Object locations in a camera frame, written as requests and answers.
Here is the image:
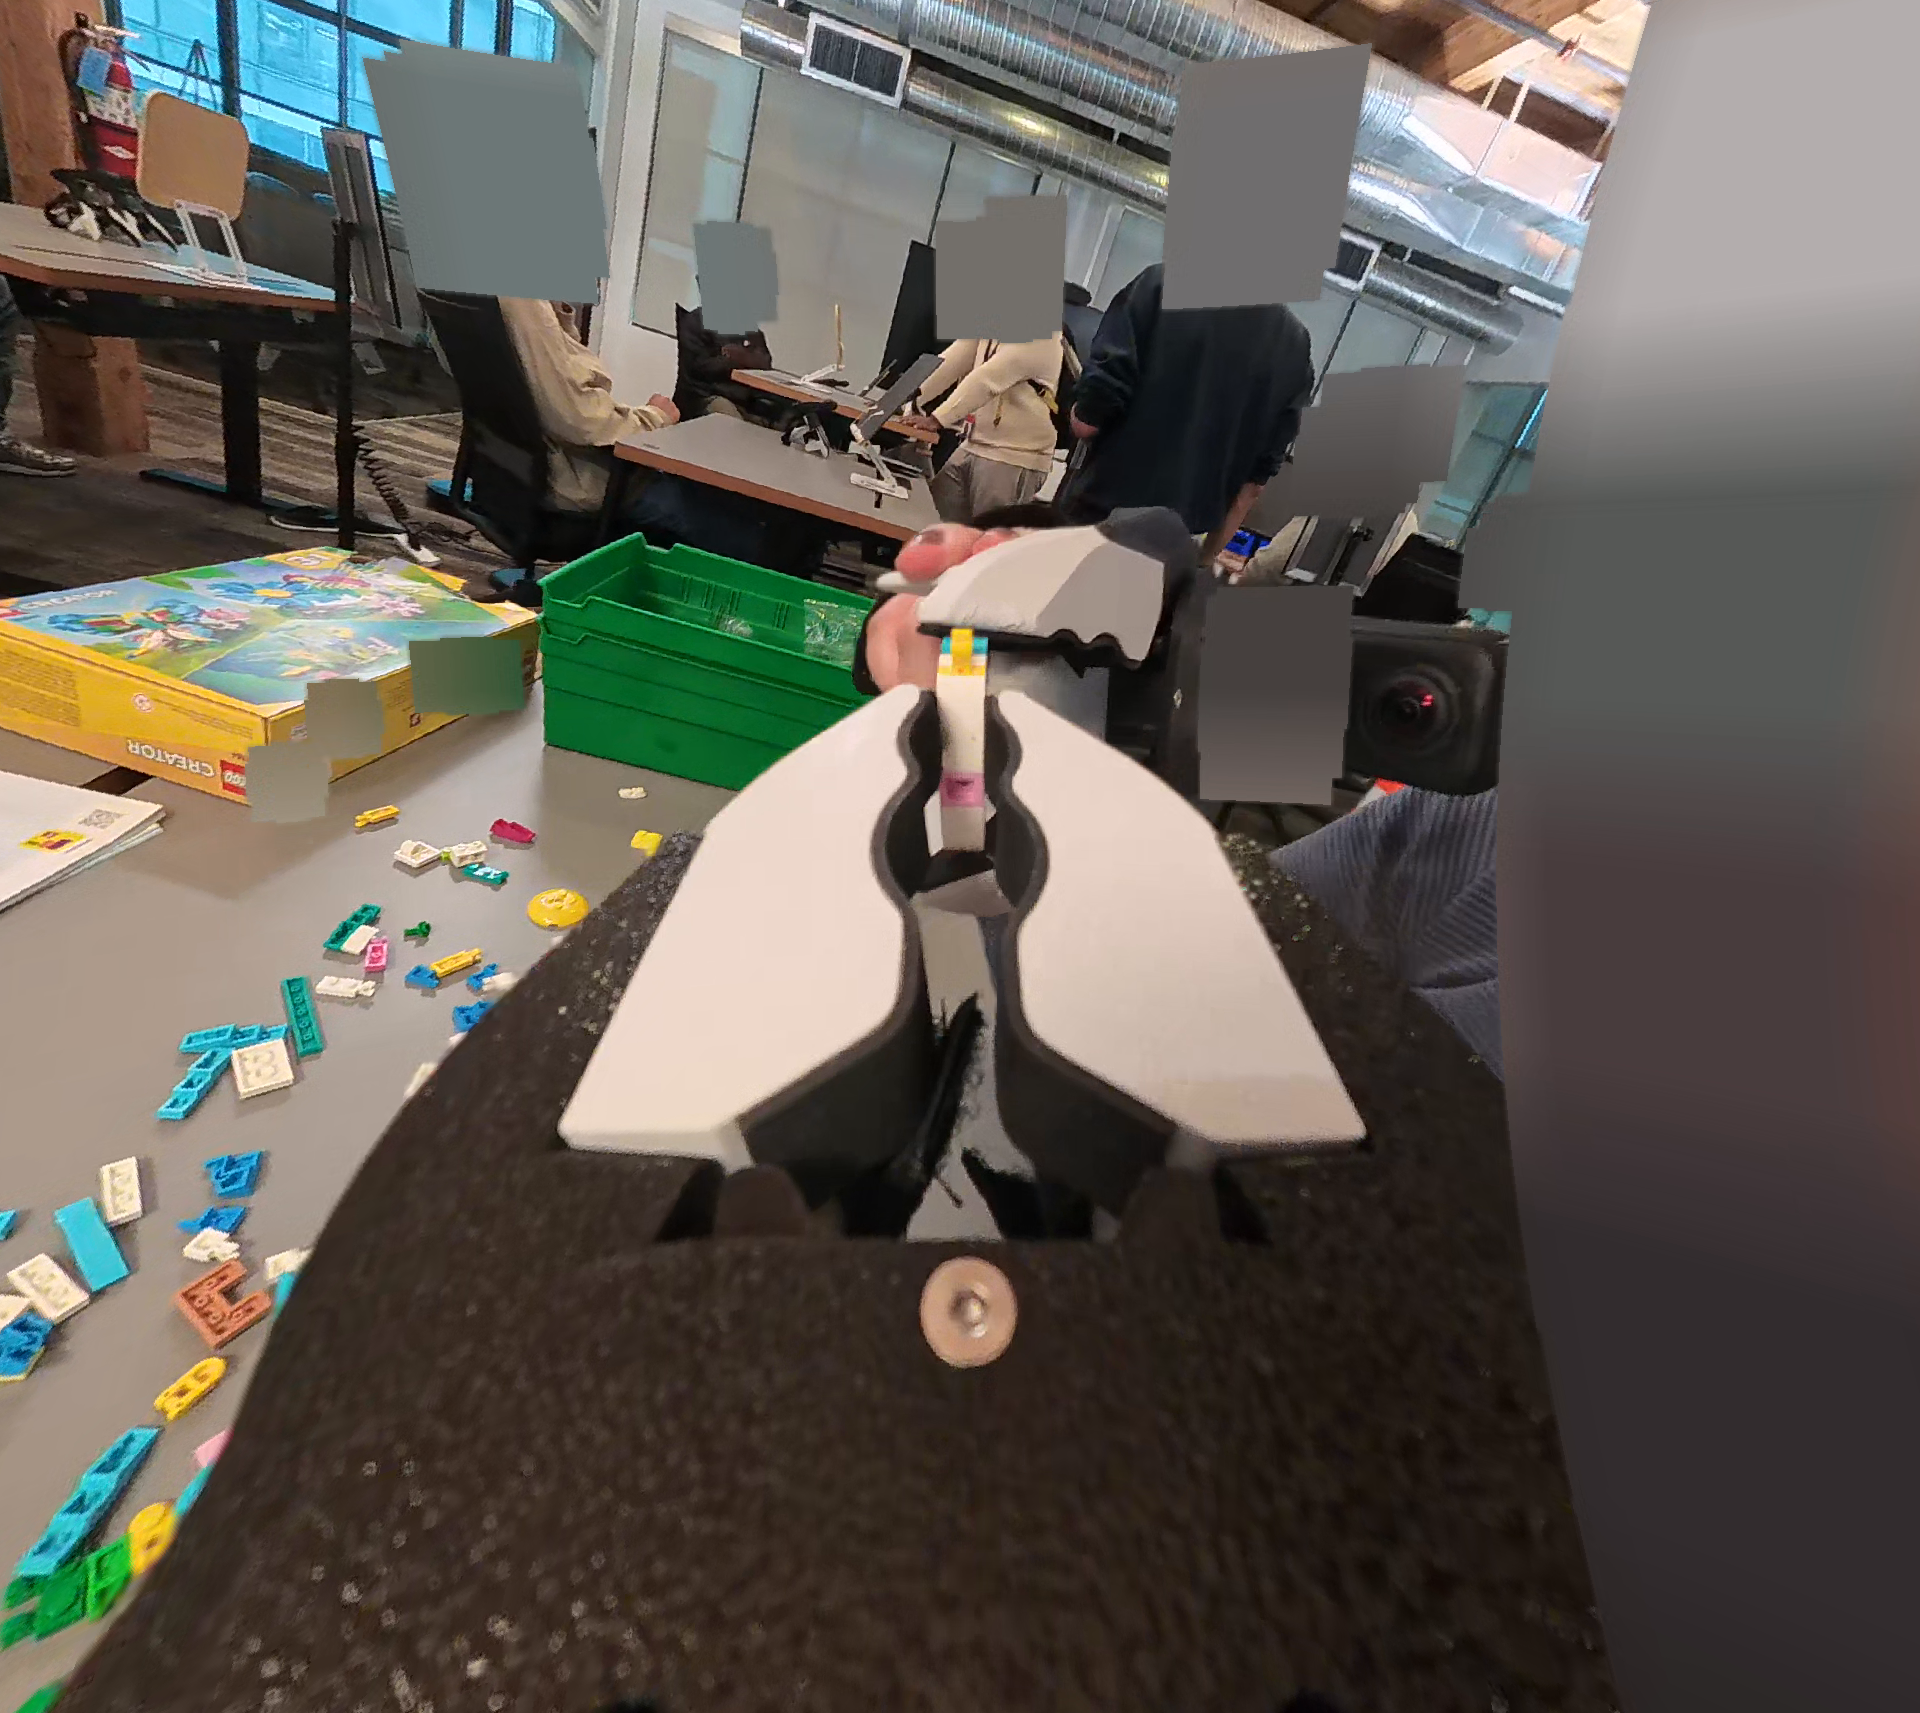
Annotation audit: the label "yellow lego set box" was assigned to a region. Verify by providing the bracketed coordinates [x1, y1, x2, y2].
[0, 550, 541, 808]

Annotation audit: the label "red fire extinguisher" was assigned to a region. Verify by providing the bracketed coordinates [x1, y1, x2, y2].
[56, 14, 147, 189]

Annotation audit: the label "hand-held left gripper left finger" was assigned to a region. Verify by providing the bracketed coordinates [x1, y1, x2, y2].
[557, 690, 927, 1164]

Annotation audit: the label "clear plastic bag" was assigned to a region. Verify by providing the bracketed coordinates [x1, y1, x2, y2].
[720, 595, 879, 668]

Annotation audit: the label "person's right forearm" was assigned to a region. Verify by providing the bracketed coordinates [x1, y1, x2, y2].
[1266, 783, 1502, 1077]

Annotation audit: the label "grey wood-edged desk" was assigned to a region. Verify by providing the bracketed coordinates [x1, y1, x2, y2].
[614, 413, 961, 549]
[730, 367, 940, 443]

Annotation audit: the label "white air vent grille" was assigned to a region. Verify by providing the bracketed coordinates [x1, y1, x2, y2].
[801, 10, 911, 106]

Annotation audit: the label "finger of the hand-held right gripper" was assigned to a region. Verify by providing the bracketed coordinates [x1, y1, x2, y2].
[913, 523, 1189, 674]

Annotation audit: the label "black computer monitor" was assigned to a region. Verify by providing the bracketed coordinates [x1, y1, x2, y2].
[875, 241, 949, 395]

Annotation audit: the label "white lego stem piece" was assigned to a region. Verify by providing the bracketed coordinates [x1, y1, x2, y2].
[913, 630, 1025, 921]

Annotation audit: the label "slim silver ventilation duct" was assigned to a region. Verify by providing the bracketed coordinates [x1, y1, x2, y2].
[741, 0, 1592, 353]

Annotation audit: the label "tan rounded board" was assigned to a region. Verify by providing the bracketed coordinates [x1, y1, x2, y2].
[133, 90, 252, 219]

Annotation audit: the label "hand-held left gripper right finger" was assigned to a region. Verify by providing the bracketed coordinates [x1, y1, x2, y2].
[981, 690, 1370, 1166]

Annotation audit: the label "lego bricks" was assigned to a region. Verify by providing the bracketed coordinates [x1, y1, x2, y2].
[0, 783, 669, 1655]

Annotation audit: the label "black office chair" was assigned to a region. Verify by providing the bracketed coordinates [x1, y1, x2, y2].
[412, 285, 601, 590]

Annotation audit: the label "lego instruction booklet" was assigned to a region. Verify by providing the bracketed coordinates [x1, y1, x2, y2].
[0, 770, 167, 914]

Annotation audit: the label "person's right hand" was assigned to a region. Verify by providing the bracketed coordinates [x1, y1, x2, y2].
[854, 525, 983, 702]

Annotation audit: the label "grey standing desk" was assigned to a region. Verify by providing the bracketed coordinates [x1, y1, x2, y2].
[0, 201, 343, 518]

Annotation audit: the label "green plastic bin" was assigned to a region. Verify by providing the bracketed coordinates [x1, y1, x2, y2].
[536, 538, 901, 702]
[539, 632, 864, 740]
[539, 678, 819, 795]

